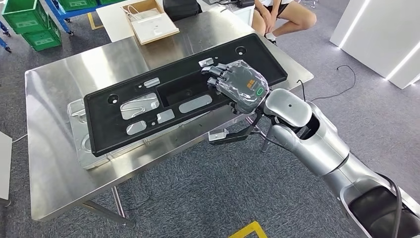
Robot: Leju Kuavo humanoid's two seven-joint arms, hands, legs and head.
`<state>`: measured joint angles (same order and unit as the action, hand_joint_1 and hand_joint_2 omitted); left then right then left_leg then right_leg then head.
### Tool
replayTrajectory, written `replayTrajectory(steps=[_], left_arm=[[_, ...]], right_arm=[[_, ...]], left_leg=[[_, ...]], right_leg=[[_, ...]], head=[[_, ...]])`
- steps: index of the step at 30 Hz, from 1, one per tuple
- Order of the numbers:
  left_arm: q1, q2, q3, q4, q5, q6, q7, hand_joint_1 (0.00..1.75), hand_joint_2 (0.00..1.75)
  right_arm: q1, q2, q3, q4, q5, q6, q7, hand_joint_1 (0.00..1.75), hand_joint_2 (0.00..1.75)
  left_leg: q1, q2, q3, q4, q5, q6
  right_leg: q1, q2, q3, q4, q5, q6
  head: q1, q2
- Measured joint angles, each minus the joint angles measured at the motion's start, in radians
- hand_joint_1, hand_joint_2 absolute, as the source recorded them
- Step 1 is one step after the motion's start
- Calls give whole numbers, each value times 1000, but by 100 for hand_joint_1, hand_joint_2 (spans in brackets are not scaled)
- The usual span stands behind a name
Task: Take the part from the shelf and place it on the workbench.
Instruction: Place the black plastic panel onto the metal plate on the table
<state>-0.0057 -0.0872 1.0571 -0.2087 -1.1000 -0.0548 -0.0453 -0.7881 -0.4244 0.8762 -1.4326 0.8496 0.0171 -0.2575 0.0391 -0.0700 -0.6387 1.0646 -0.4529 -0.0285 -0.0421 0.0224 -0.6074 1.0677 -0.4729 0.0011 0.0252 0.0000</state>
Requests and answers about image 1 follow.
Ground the person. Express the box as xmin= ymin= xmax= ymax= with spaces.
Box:
xmin=251 ymin=0 xmax=317 ymax=46

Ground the white partition with light strips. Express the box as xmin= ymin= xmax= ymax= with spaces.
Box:
xmin=329 ymin=0 xmax=420 ymax=90

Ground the white table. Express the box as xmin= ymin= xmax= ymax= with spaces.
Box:
xmin=96 ymin=0 xmax=165 ymax=43

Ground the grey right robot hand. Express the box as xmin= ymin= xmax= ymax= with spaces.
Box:
xmin=201 ymin=59 xmax=270 ymax=115

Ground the stamped silver metal panel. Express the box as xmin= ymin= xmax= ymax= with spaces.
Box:
xmin=67 ymin=98 xmax=210 ymax=171

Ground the open cardboard box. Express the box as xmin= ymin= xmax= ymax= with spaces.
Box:
xmin=122 ymin=0 xmax=180 ymax=46

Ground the black plastic plate holder part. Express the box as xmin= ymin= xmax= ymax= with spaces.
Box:
xmin=83 ymin=33 xmax=288 ymax=158

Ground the stainless steel workbench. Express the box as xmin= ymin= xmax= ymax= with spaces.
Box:
xmin=24 ymin=6 xmax=315 ymax=228

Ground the pale wrist camera on bracket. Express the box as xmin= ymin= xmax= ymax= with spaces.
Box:
xmin=208 ymin=112 xmax=264 ymax=146

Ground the white board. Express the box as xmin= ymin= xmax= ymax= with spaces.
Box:
xmin=0 ymin=131 xmax=13 ymax=202

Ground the black bag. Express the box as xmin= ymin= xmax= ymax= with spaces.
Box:
xmin=162 ymin=0 xmax=203 ymax=22

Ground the black floor cable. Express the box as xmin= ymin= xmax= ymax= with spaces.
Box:
xmin=297 ymin=64 xmax=357 ymax=103

